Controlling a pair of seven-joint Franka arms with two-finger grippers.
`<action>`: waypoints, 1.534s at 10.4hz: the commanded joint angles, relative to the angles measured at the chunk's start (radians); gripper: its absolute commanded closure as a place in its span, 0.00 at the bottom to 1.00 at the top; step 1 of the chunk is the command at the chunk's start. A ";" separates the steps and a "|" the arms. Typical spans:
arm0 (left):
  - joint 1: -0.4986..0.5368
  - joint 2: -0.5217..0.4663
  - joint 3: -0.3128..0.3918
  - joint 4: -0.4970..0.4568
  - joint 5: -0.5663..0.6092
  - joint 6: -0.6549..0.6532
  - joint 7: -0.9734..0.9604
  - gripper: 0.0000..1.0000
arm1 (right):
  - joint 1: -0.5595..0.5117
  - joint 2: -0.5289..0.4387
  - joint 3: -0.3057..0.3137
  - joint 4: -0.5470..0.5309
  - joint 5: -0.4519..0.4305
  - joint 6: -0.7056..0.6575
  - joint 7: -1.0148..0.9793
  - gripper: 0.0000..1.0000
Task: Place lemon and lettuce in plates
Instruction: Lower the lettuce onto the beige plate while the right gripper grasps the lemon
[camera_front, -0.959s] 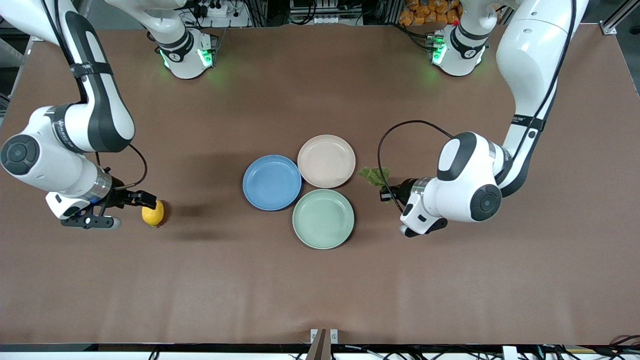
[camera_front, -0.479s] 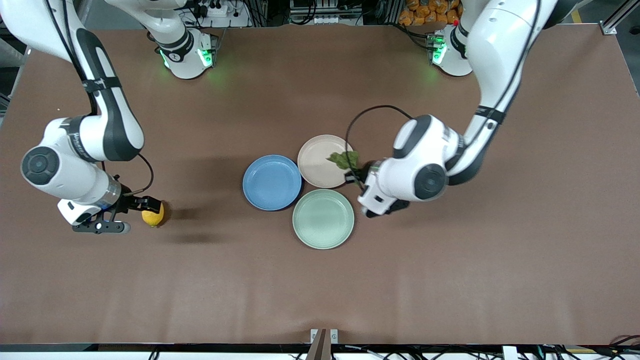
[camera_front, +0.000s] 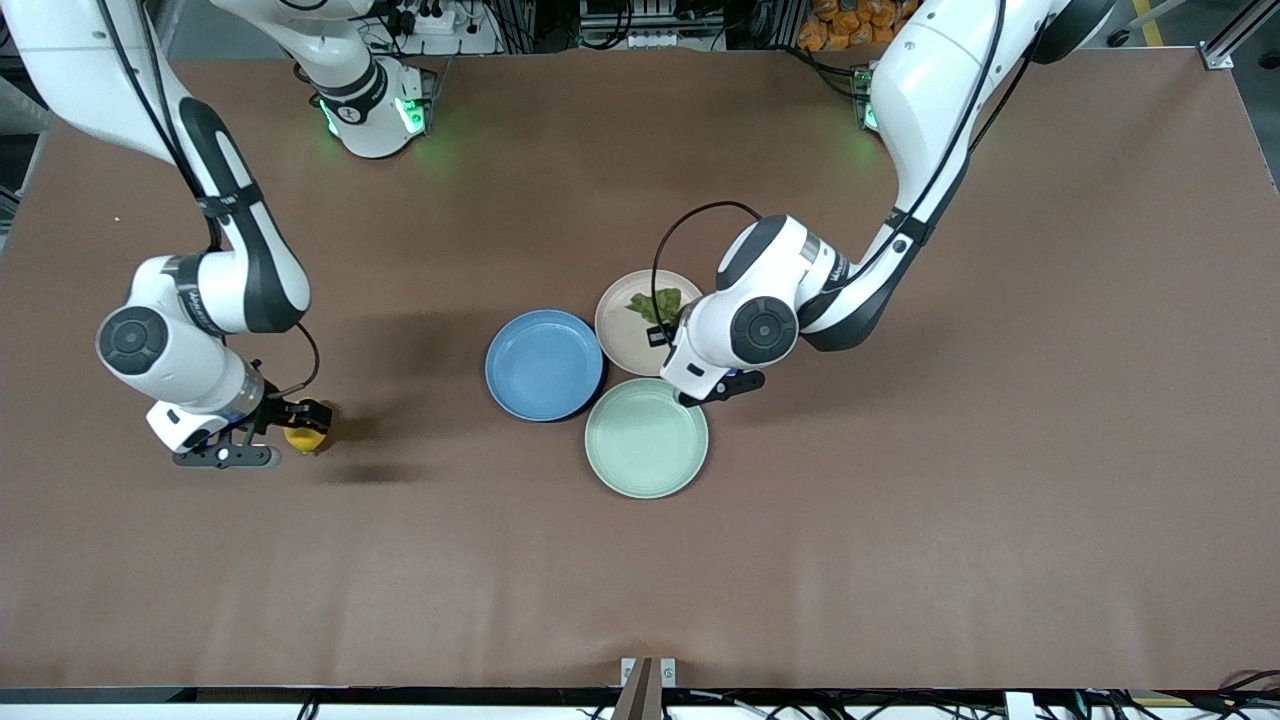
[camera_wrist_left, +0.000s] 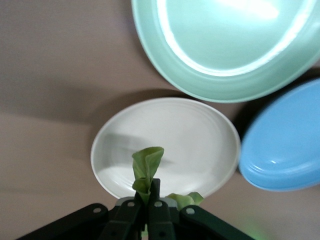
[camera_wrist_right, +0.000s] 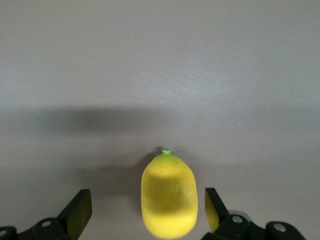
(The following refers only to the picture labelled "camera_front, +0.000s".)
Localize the yellow lemon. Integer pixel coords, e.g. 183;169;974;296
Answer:
284;405;331;457

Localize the green lettuce leaf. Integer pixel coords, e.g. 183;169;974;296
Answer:
626;288;685;327

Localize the beige plate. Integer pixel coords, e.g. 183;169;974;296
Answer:
595;269;707;378

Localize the pale green plate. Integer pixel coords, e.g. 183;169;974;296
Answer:
584;377;710;499

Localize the blue plate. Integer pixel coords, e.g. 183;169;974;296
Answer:
485;309;605;422

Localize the brown table cover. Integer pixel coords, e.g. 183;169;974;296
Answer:
0;50;1280;691

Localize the white power strip with plugs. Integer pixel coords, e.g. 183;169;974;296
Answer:
385;0;501;56

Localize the bag of oranges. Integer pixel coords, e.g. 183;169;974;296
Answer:
797;0;923;53

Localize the silver mounting bracket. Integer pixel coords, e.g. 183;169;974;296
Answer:
620;657;678;689

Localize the black arm base cable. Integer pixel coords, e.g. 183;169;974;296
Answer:
795;45;866;101

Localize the grey camera pole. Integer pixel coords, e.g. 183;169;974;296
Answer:
612;657;663;720

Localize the black cable under table edge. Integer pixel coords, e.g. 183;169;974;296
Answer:
1212;668;1280;713

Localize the aluminium frame profile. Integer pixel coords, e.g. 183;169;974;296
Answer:
1205;0;1280;61

